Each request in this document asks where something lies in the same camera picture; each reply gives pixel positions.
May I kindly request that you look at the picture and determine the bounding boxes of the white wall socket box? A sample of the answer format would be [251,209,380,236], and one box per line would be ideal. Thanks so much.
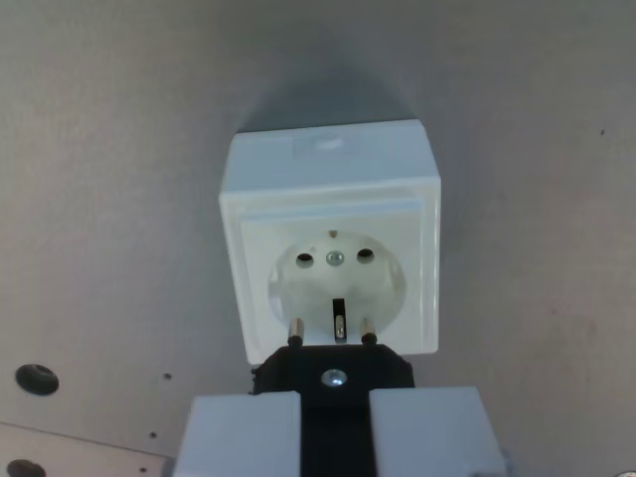
[217,118,443,367]

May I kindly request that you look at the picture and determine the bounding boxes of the black two-pin power plug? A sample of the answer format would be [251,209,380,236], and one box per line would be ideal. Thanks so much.
[249,317,416,477]

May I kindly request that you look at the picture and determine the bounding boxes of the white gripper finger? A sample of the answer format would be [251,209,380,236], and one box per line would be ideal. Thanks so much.
[369,386,509,477]
[168,391,303,477]

